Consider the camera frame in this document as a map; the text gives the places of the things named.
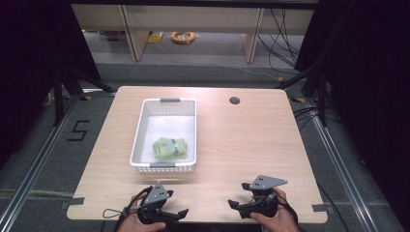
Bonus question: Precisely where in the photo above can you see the black metal stand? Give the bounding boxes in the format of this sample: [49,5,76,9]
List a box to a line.
[52,66,115,127]
[276,61,329,128]

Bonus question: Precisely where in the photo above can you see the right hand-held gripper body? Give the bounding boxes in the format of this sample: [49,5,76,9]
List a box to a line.
[246,174,289,219]

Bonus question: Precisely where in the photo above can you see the long black floor cable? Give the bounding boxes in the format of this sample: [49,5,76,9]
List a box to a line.
[316,183,351,232]

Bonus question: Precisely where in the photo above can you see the light wooden shelf unit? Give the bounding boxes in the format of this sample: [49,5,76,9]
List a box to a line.
[71,3,315,64]

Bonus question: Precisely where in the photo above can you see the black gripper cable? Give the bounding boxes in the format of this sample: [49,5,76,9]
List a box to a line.
[102,186,153,232]
[278,192,300,226]

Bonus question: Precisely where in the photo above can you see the bundle of black cables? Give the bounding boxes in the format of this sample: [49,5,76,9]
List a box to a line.
[257,8,305,71]

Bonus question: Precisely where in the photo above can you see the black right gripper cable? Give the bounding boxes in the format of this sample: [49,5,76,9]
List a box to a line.
[278,192,300,226]

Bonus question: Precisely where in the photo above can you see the thin white floor cable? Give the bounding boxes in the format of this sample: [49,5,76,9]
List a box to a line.
[157,43,282,80]

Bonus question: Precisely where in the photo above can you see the person's right hand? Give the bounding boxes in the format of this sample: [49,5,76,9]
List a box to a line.
[250,188,300,232]

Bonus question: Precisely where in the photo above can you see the aluminium floor rail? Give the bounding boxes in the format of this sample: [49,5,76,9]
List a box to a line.
[0,93,82,232]
[305,98,371,232]

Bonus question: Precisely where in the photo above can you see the orange cable coil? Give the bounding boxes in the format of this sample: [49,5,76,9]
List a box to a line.
[170,30,196,45]

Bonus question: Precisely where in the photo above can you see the black floor cables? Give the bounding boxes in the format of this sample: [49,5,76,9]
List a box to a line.
[292,105,325,131]

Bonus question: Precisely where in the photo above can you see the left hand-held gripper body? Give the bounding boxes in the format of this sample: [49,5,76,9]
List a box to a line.
[137,181,171,225]

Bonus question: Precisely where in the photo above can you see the white plastic basket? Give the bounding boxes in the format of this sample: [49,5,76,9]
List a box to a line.
[129,98,197,174]

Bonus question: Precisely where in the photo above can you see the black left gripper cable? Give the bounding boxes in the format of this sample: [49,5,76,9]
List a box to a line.
[102,186,153,232]

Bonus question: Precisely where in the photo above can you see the black curtain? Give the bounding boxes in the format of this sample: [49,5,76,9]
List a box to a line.
[0,0,101,168]
[294,0,410,226]

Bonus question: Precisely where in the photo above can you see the yellow packet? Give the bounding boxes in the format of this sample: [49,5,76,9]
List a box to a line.
[147,31,165,44]

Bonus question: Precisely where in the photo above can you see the person's left hand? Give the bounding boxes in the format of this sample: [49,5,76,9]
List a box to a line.
[117,192,167,232]

